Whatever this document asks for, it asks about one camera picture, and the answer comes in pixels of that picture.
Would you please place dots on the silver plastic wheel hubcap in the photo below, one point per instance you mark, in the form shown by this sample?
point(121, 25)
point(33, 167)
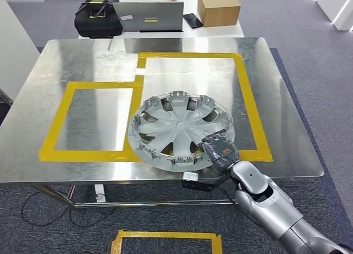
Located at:
point(176, 131)

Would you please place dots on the large yellow tape rectangle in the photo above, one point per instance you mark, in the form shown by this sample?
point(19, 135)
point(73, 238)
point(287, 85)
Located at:
point(249, 98)

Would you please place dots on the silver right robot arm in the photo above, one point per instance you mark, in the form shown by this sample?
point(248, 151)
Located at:
point(275, 208)

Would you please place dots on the black smartphone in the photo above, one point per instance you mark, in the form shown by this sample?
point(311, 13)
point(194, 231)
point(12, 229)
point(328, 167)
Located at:
point(193, 20)

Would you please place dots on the white lit display plinth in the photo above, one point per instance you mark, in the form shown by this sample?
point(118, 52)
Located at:
point(342, 11)

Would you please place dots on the stainless steel workbench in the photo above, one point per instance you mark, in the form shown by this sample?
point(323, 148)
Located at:
point(290, 135)

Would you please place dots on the yellow floor tape square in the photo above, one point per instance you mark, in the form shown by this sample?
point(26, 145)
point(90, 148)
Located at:
point(165, 234)

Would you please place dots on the grey laptop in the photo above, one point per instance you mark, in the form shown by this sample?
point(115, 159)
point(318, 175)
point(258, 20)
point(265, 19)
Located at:
point(148, 16)

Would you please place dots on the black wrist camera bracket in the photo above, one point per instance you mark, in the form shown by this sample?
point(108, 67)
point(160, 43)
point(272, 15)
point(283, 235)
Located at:
point(207, 186)

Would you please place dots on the small yellow tape rectangle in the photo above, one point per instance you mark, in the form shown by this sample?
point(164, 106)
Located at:
point(96, 85)

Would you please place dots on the white power strip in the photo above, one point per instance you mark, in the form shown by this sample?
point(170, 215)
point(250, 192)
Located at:
point(99, 192)

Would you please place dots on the black bag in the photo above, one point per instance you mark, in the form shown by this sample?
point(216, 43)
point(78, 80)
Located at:
point(96, 23)

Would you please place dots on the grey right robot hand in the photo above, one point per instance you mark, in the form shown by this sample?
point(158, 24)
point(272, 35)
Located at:
point(220, 151)

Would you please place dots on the brown cardboard box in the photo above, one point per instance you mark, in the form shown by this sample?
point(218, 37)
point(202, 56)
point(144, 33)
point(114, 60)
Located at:
point(218, 11)

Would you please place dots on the white cabinet panel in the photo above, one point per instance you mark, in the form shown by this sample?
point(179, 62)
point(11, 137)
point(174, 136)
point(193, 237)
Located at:
point(16, 54)

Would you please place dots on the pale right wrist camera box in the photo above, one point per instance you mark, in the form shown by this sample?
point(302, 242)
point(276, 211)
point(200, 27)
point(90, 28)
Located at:
point(190, 176)

